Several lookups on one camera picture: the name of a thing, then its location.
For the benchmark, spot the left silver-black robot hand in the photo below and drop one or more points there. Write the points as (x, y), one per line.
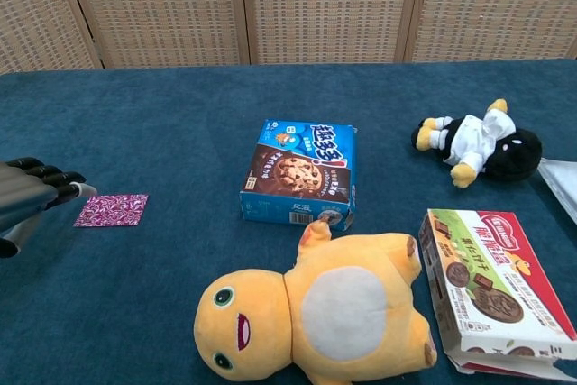
(27, 195)

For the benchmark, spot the pink patterned square pad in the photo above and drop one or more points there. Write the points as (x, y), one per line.
(112, 211)

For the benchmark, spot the blue chocolate-chip cookie box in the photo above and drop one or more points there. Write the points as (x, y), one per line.
(297, 164)

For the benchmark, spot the yellow plush dinosaur toy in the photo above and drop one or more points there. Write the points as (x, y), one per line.
(342, 304)

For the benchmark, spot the black penguin plush white coat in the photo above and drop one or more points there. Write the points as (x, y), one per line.
(478, 137)

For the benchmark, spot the red-green biscuit box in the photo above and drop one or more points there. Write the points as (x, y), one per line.
(491, 277)

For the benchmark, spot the blue felt table cover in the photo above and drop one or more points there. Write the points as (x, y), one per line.
(158, 123)

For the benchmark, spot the woven rattan screen panel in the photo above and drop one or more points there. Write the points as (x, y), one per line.
(158, 6)
(496, 6)
(324, 6)
(31, 11)

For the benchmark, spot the white plastic pouch bag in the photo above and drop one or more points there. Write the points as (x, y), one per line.
(563, 182)

